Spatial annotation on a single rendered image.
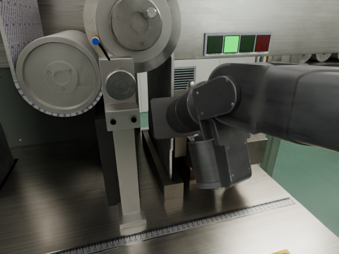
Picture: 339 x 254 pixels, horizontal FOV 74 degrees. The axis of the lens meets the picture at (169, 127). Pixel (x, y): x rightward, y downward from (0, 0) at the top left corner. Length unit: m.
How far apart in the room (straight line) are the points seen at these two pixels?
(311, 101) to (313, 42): 0.86
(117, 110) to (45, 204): 0.31
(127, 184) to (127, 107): 0.15
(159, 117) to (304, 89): 0.23
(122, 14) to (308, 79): 0.26
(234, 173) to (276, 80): 0.12
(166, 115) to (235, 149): 0.14
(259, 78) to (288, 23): 0.76
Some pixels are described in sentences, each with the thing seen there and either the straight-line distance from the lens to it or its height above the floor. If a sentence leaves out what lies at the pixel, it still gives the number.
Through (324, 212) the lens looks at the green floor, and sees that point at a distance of 2.07.
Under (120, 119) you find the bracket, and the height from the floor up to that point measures 1.12.
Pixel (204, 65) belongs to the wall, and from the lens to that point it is 3.39.
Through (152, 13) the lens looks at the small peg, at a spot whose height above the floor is 1.26.
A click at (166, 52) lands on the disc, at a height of 1.21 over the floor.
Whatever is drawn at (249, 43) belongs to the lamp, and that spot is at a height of 1.19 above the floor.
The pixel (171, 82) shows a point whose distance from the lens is 0.41.
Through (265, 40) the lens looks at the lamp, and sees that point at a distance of 0.89.
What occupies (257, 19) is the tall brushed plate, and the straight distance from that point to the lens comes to 0.87.
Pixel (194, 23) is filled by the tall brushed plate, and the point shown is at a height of 1.25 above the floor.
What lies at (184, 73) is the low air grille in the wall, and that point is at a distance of 3.28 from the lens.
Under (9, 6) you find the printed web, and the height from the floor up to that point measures 1.27.
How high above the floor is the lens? 1.25
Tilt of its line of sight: 25 degrees down
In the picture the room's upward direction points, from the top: straight up
